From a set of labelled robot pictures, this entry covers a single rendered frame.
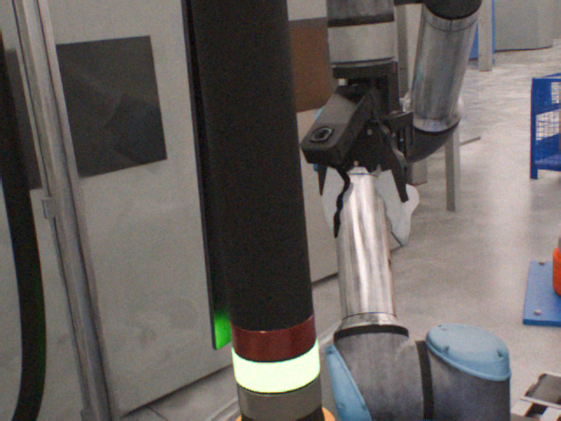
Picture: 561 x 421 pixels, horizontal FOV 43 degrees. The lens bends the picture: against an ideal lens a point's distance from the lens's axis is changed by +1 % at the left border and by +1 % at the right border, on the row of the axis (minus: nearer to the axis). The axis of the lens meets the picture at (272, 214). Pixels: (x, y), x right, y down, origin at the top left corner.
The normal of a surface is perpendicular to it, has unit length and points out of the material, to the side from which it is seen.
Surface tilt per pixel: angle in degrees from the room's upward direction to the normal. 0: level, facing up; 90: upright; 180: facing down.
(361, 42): 90
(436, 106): 141
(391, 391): 76
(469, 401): 90
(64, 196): 90
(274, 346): 90
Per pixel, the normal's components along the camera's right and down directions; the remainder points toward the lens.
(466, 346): 0.04, -0.96
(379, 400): -0.07, 0.20
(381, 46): 0.43, 0.20
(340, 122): -0.36, -0.71
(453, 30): -0.05, 0.92
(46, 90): 0.80, 0.08
